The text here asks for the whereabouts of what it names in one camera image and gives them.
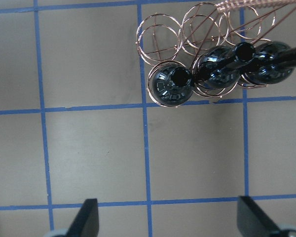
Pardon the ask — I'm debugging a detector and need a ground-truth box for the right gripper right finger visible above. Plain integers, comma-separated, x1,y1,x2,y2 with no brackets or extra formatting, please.
236,196,285,237

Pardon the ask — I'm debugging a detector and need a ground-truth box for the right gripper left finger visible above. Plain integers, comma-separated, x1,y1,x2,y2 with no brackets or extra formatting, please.
66,198,99,237

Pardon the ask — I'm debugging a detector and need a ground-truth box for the dark wine bottle in basket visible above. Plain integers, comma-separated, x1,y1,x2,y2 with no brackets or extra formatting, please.
148,64,194,107

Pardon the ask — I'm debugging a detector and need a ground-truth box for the dark wine bottle carried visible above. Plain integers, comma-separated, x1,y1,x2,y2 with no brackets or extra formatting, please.
192,42,256,89

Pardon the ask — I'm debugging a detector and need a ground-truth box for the copper wire wine basket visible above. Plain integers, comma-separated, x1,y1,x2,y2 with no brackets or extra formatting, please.
136,0,296,106

